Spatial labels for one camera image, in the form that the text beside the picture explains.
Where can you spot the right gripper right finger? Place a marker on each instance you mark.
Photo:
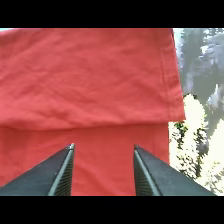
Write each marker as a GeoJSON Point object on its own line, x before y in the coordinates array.
{"type": "Point", "coordinates": [156, 176]}

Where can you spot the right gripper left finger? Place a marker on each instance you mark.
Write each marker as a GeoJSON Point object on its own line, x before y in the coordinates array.
{"type": "Point", "coordinates": [50, 175]}

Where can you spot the red T-shirt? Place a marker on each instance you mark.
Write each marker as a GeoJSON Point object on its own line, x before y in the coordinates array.
{"type": "Point", "coordinates": [86, 83]}

